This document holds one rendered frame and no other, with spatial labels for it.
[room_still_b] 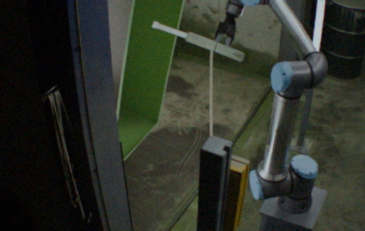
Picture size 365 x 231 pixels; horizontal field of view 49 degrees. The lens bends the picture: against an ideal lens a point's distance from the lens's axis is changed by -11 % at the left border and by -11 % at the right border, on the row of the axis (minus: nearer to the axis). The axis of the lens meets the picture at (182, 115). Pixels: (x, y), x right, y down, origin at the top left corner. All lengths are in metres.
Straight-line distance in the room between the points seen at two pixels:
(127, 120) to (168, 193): 0.58
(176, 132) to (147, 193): 0.72
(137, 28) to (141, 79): 0.37
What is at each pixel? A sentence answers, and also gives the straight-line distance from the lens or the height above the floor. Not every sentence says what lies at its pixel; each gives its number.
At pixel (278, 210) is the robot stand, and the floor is 0.64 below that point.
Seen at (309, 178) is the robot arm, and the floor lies 0.88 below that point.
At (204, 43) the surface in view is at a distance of 2.17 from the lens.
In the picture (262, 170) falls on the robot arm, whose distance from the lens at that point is 2.02.
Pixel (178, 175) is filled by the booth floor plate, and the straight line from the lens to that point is 3.26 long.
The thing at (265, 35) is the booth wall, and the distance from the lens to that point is 4.21.
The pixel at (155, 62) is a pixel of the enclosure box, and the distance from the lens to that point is 2.80.
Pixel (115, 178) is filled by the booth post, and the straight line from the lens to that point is 1.64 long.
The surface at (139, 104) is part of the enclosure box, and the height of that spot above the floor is 0.56.
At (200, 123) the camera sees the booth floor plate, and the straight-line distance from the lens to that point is 3.73.
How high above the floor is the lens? 2.29
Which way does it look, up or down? 36 degrees down
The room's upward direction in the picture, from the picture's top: straight up
